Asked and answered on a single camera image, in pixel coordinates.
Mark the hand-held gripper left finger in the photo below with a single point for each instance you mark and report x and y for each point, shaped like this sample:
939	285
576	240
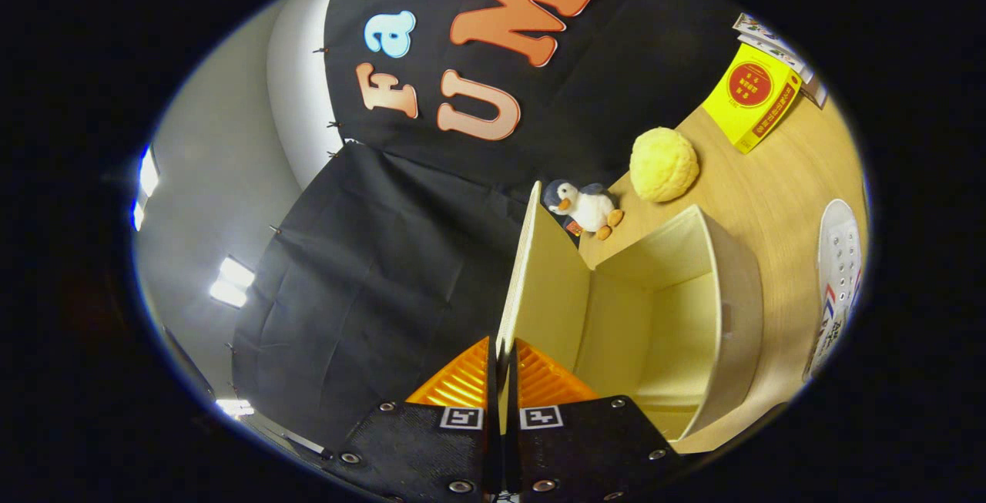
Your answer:
431	449

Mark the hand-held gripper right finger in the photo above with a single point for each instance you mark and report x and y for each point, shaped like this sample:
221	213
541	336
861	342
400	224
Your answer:
585	449

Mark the cream storage box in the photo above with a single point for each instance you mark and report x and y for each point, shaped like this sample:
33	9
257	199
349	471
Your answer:
678	333

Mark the white canvas shoe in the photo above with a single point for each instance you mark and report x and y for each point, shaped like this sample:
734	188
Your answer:
838	256

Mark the ceiling light panel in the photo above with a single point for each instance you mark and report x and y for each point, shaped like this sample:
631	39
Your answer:
231	282
146	179
235	408

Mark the penguin plush toy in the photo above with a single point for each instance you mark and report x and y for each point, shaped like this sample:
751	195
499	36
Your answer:
589	210

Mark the yellow round plush toy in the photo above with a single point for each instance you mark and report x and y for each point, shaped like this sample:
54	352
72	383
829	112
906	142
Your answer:
664	165

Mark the row of black cloth clips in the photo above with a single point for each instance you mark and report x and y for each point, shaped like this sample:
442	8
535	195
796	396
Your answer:
334	125

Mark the yellow book red circle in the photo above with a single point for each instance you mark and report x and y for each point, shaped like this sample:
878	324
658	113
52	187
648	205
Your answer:
751	98

